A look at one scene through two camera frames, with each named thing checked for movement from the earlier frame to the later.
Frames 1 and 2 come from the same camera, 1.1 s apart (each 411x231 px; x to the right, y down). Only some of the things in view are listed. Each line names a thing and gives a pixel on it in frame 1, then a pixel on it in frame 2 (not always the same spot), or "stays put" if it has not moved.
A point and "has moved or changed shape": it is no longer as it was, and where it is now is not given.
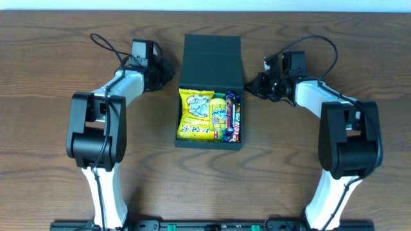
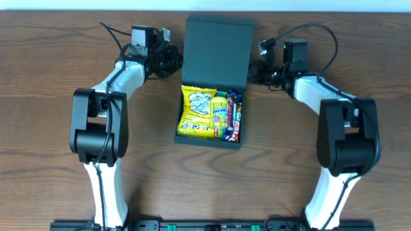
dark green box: [210, 92] has moved or changed shape
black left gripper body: [164, 72] to [173, 61]
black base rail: [211, 226] stays put
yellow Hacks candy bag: [194, 122] stays put
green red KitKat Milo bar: [236, 138] stays put
